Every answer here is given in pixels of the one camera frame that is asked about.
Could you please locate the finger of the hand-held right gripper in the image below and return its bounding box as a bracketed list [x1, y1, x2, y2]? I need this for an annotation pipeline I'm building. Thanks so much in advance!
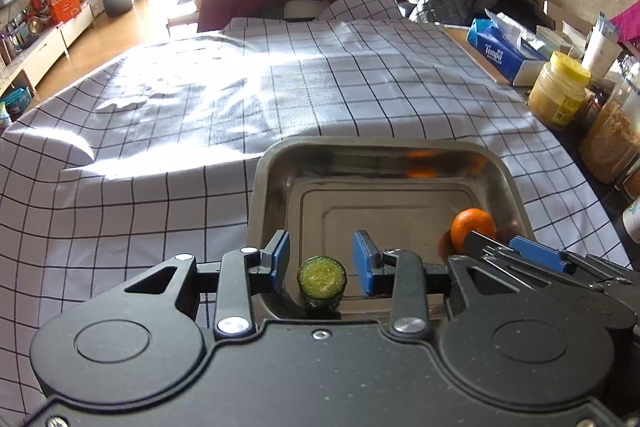
[461, 229, 552, 289]
[509, 234, 627, 284]

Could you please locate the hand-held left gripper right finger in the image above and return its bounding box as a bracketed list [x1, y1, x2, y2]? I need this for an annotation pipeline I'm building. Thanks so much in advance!
[352, 230, 551, 339]

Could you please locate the white cup with packets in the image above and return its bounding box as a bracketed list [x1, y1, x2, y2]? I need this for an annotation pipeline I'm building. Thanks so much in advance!
[580, 13, 624, 86]

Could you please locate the yellow lid jar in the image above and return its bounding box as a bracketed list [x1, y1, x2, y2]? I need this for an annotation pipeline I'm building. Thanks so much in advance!
[528, 51, 592, 128]

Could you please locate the small dark red label jar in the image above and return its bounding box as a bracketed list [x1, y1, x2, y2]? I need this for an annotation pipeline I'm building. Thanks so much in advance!
[580, 89, 604, 122]

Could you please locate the metal tray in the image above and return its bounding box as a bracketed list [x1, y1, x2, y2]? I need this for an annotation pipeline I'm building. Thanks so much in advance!
[247, 137, 536, 321]

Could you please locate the white low cabinet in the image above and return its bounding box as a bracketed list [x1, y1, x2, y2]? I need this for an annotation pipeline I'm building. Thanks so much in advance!
[0, 2, 96, 100]

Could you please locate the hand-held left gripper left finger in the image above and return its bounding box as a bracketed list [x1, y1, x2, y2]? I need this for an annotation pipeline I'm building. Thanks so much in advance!
[122, 229, 292, 341]

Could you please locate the green cucumber piece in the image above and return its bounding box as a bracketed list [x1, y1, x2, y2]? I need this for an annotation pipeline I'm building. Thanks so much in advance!
[296, 255, 349, 311]

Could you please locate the cardboard box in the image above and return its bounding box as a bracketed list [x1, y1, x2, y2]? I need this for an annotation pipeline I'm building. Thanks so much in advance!
[542, 0, 597, 44]

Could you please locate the checkered white tablecloth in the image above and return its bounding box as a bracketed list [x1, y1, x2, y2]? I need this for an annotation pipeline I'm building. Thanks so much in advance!
[0, 0, 634, 424]

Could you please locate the small glass jar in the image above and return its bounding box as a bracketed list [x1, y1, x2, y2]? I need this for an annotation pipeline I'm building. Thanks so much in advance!
[612, 167, 640, 204]

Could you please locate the clear jar of brown granules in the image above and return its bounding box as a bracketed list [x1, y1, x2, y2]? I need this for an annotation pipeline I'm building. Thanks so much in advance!
[579, 56, 640, 186]

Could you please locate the white seat cushion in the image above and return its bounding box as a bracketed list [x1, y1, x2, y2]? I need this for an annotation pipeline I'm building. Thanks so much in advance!
[282, 0, 331, 20]

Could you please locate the orange tangerine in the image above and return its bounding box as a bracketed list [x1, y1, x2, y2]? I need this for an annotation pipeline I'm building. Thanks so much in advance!
[450, 207, 497, 254]

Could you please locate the blue tissue box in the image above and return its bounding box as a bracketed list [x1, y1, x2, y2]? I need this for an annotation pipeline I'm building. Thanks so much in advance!
[466, 8, 551, 88]

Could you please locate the blue basket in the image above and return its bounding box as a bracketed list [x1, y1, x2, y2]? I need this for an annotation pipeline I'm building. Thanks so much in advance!
[0, 87, 34, 118]

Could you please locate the white printed mug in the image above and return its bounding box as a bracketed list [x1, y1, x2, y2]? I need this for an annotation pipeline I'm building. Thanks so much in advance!
[621, 197, 640, 244]

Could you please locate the magenta cloth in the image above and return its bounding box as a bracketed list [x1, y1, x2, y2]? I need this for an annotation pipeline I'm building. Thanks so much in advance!
[612, 2, 640, 54]

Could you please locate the clear plastic container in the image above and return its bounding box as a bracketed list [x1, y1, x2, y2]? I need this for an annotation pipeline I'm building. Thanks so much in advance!
[520, 27, 584, 58]

